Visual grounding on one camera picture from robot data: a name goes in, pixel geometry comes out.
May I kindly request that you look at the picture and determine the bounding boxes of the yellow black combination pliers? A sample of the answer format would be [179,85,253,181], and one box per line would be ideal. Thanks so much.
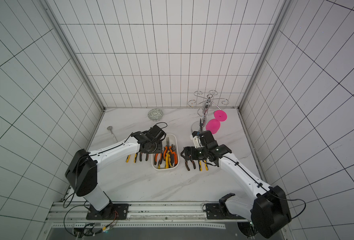
[198,160,209,171]

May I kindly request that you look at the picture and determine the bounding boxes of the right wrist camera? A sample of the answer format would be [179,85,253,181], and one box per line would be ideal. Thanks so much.
[190,132,202,149]

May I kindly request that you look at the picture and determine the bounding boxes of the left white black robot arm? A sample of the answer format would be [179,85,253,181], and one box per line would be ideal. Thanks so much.
[65,130,166,221]

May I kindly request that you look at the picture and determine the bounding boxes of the black orange long-nose pliers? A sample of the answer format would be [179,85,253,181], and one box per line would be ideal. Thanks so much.
[184,158,197,172]

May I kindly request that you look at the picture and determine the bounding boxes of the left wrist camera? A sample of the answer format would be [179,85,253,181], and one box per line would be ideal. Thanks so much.
[149,125,166,140]

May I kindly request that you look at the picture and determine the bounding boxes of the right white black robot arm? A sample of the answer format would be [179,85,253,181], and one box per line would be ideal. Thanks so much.
[181,145,292,239]

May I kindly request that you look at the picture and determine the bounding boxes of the chrome glass holder stand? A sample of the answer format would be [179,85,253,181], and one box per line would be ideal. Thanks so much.
[188,90,229,133]

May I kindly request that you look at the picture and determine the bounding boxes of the small metal spoon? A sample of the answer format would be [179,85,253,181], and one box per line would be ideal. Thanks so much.
[107,126,118,142]

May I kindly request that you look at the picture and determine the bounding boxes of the white plastic storage box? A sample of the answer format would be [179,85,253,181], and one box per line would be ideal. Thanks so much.
[152,134,180,172]

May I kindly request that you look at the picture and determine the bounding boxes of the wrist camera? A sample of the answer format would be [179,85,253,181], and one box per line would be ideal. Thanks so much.
[149,125,166,140]
[190,132,202,149]

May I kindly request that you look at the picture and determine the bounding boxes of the orange black pliers in box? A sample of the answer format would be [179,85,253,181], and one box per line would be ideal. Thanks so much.
[163,137,178,169]

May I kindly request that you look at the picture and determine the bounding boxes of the pink wine glass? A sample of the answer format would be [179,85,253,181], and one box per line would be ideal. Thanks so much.
[206,110,228,134]

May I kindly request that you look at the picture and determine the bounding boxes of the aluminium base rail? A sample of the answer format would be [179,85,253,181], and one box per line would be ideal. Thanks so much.
[43,202,259,234]

